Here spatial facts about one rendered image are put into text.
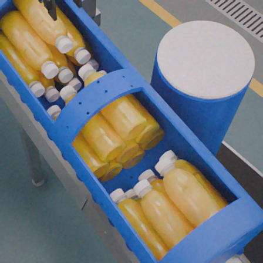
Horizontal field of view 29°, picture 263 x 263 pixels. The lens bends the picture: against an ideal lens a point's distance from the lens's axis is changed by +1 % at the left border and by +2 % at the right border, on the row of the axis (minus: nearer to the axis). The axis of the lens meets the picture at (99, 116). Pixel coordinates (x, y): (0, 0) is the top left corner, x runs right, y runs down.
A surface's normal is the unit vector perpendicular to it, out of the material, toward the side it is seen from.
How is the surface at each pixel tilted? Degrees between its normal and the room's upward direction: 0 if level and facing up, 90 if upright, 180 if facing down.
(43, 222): 0
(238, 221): 14
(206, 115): 89
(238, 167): 0
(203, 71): 0
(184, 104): 90
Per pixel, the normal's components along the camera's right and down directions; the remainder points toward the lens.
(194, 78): 0.01, -0.51
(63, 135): -0.75, 0.25
